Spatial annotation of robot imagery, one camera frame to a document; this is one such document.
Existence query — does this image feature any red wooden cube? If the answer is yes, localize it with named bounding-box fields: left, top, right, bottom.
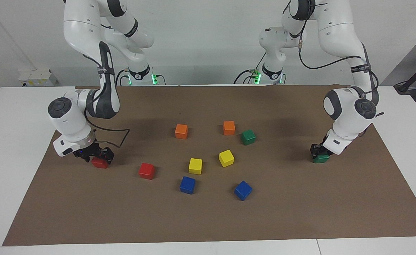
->
left=91, top=157, right=109, bottom=169
left=138, top=163, right=156, bottom=180

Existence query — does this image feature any blue wooden cube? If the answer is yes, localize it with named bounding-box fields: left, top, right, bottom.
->
left=179, top=176, right=196, bottom=195
left=234, top=181, right=253, bottom=201

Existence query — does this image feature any yellow wooden cube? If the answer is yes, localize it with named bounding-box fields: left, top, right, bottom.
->
left=218, top=149, right=235, bottom=168
left=188, top=158, right=203, bottom=175

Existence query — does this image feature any white power box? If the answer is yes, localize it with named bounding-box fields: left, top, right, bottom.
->
left=18, top=69, right=58, bottom=87

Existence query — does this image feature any black tripod stand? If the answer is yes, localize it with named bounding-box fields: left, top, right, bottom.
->
left=393, top=56, right=416, bottom=95

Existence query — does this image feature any brown table mat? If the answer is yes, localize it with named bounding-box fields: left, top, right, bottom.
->
left=2, top=85, right=416, bottom=246

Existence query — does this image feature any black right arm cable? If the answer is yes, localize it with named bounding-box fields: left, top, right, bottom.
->
left=84, top=106, right=130, bottom=149

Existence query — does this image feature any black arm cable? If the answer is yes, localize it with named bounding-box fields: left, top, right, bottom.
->
left=84, top=106, right=130, bottom=149
left=282, top=0, right=384, bottom=117

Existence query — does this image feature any black right base cable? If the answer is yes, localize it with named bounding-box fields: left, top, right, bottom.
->
left=114, top=68, right=131, bottom=86

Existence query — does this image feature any black base cable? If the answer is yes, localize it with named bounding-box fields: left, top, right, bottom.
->
left=114, top=68, right=131, bottom=86
left=233, top=52, right=267, bottom=85

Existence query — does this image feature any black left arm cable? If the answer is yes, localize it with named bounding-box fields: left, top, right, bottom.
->
left=282, top=0, right=384, bottom=117

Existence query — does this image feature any black left base cable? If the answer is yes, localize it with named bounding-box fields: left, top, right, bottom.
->
left=233, top=52, right=267, bottom=85

